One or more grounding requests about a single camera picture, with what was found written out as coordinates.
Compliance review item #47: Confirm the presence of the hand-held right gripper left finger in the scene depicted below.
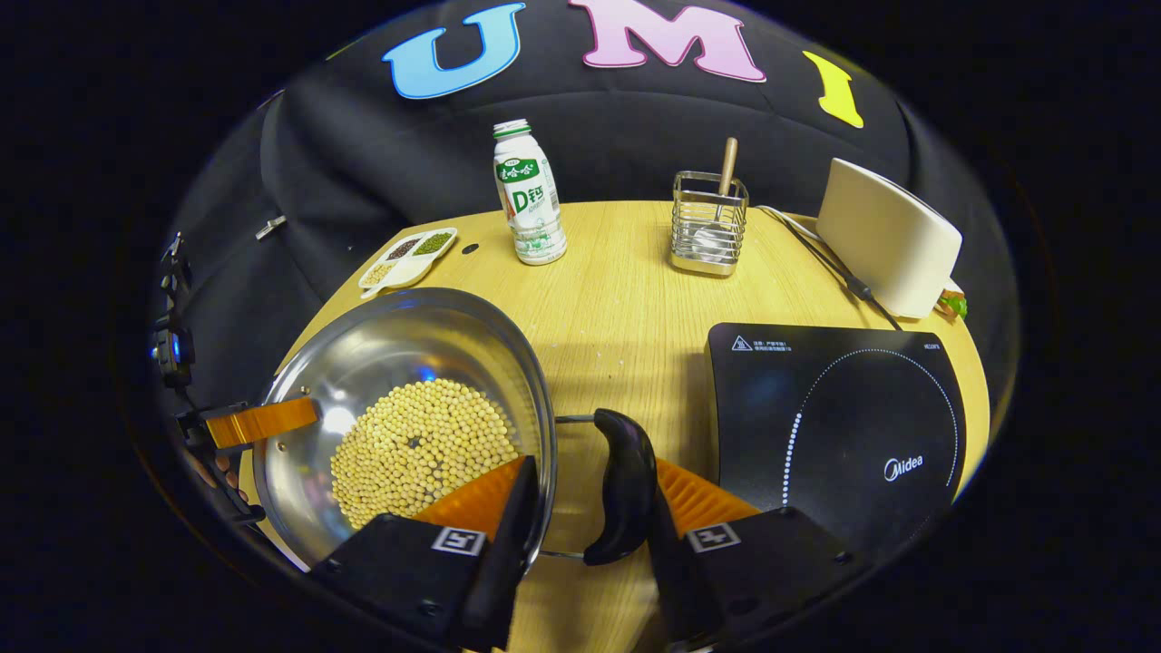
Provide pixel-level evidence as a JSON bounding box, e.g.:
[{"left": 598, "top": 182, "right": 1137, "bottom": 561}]
[{"left": 308, "top": 455, "right": 541, "bottom": 652}]

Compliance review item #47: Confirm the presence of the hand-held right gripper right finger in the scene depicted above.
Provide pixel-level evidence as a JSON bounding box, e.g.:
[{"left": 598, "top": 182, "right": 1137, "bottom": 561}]
[{"left": 646, "top": 458, "right": 863, "bottom": 648}]

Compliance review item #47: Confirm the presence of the stainless steel pot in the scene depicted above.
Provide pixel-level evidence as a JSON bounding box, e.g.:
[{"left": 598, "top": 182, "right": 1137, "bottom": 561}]
[{"left": 252, "top": 288, "right": 658, "bottom": 569}]

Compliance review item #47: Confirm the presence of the black induction cooktop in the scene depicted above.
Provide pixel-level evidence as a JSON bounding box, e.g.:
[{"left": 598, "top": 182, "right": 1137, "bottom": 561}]
[{"left": 705, "top": 322, "right": 968, "bottom": 563}]

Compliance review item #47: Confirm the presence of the pile of soybeans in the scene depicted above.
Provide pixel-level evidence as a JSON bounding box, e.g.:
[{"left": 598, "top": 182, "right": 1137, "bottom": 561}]
[{"left": 329, "top": 378, "right": 523, "bottom": 531}]

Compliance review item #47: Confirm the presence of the white divided bean dish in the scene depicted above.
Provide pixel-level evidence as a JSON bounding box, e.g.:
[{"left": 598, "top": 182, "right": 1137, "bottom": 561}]
[{"left": 358, "top": 227, "right": 458, "bottom": 298}]

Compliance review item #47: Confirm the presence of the white drink bottle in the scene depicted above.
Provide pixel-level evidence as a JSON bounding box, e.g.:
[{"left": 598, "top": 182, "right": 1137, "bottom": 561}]
[{"left": 493, "top": 119, "right": 568, "bottom": 266}]

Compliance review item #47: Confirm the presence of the white toaster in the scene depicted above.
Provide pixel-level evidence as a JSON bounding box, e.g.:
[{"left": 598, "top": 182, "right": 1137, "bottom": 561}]
[{"left": 815, "top": 158, "right": 963, "bottom": 319}]

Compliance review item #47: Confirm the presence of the black backdrop cloth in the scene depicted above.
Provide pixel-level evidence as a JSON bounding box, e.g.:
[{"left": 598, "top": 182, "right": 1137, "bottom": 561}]
[{"left": 150, "top": 0, "right": 1019, "bottom": 418}]

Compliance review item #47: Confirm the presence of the wire utensil holder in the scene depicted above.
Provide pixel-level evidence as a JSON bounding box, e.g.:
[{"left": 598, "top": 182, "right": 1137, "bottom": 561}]
[{"left": 670, "top": 171, "right": 750, "bottom": 277}]

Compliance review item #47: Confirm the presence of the black toaster cable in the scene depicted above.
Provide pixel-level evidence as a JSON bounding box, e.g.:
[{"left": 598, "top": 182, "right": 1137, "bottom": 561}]
[{"left": 757, "top": 205, "right": 904, "bottom": 330}]

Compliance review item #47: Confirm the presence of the wooden-handled spoon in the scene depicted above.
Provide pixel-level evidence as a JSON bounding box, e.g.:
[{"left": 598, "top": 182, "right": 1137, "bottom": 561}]
[{"left": 694, "top": 137, "right": 739, "bottom": 259}]

